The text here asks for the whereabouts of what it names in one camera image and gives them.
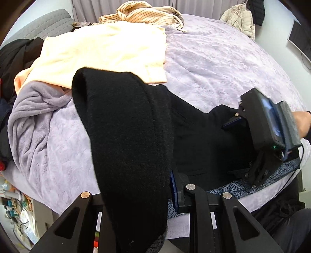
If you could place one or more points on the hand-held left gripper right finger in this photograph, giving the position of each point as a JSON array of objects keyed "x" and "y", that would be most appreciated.
[{"x": 174, "y": 192}]

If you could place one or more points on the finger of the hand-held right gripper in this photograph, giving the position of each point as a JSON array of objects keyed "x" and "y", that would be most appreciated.
[
  {"x": 234, "y": 122},
  {"x": 261, "y": 167}
]

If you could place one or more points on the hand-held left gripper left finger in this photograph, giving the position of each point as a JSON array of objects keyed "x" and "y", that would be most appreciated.
[{"x": 80, "y": 206}]

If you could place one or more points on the black pants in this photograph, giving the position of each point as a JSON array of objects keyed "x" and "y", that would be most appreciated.
[{"x": 126, "y": 133}]

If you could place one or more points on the person's right hand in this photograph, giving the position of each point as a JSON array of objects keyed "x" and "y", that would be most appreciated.
[{"x": 305, "y": 124}]

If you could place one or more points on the lavender bed cover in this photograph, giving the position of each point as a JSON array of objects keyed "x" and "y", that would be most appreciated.
[{"x": 218, "y": 68}]

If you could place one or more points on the cluttered bedside shelf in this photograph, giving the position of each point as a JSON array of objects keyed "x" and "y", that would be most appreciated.
[{"x": 14, "y": 214}]

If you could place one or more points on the person's dark trousers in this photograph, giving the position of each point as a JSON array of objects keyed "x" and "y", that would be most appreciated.
[{"x": 291, "y": 231}]

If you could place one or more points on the red garment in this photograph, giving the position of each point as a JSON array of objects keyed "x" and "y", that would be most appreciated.
[{"x": 1, "y": 166}]

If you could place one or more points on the beige puffer jacket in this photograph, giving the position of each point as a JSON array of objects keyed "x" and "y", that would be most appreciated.
[{"x": 239, "y": 19}]

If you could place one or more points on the lavender fleece blanket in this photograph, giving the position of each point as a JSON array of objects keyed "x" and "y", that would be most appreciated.
[{"x": 31, "y": 109}]

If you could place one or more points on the black puffer jacket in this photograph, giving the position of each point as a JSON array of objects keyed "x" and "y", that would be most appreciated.
[{"x": 257, "y": 11}]

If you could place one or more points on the pale pleated curtains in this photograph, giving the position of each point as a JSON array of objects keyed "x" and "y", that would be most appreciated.
[{"x": 194, "y": 6}]

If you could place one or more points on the beige striped shirt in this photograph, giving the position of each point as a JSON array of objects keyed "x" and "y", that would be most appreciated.
[{"x": 136, "y": 12}]

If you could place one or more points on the cream towel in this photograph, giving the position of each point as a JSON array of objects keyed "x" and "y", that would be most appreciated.
[{"x": 97, "y": 48}]

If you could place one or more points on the black clothing heap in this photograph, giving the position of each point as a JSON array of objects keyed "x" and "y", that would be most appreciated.
[{"x": 14, "y": 58}]

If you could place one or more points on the grey quilted headboard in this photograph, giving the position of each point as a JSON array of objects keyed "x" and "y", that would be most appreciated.
[{"x": 43, "y": 24}]

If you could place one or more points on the wall monitor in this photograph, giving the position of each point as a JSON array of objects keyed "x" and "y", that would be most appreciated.
[{"x": 300, "y": 39}]

